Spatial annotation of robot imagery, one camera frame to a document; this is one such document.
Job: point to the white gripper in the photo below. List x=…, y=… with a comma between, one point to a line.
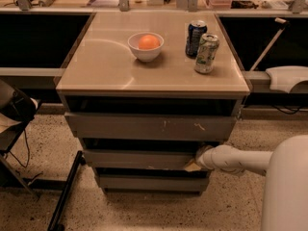
x=205, y=159

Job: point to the grey drawer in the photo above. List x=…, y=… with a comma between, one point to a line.
x=161, y=184
x=154, y=160
x=150, y=127

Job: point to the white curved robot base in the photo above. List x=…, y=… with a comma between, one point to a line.
x=285, y=78

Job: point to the grey bottom drawer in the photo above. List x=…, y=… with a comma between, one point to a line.
x=161, y=184

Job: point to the grey drawer cabinet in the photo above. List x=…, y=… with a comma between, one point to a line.
x=104, y=77

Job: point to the grey top drawer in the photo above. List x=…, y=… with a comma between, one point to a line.
x=150, y=127

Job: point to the black metal stand leg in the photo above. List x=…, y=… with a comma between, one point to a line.
x=54, y=224

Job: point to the white bowl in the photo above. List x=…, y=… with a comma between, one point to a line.
x=144, y=55

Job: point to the green white soda can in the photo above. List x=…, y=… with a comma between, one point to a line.
x=208, y=47

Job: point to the orange fruit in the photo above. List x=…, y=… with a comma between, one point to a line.
x=148, y=42

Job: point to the blue soda can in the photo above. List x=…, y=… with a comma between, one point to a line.
x=196, y=29

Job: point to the white stick with tip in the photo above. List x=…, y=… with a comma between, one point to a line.
x=283, y=25

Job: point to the black chair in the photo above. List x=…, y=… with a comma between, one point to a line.
x=17, y=110

